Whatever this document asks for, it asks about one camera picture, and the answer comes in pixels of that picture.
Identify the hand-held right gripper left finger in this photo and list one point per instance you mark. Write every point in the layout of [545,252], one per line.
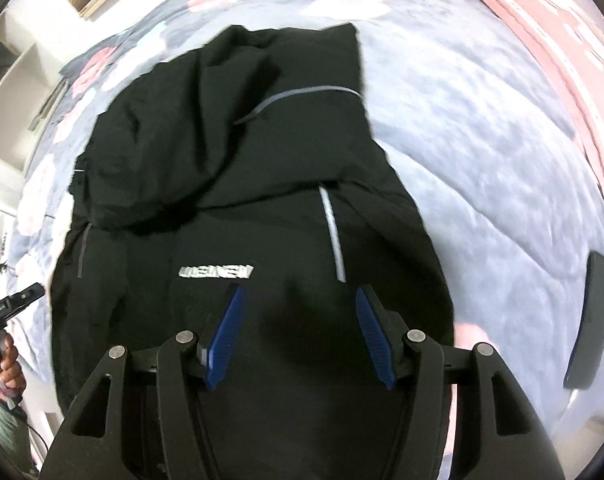
[227,332]

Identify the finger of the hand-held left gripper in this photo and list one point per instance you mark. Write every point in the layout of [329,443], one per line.
[27,295]

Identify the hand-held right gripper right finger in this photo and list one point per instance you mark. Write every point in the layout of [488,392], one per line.
[374,332]

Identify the black hooded jacket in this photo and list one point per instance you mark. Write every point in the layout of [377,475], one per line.
[262,200]

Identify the person's left hand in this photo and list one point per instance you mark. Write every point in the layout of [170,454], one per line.
[4,370]

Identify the person's trouser leg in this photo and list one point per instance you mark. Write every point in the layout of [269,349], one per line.
[7,435]

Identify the white bookshelf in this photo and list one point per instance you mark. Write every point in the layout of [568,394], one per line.
[12,110]

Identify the stack of flat books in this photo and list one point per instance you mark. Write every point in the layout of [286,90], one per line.
[49,105]

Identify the grey floral blanket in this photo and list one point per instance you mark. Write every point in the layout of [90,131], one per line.
[481,160]

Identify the black phone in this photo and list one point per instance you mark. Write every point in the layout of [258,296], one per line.
[589,320]

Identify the pink pillow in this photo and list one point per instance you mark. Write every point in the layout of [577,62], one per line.
[556,35]

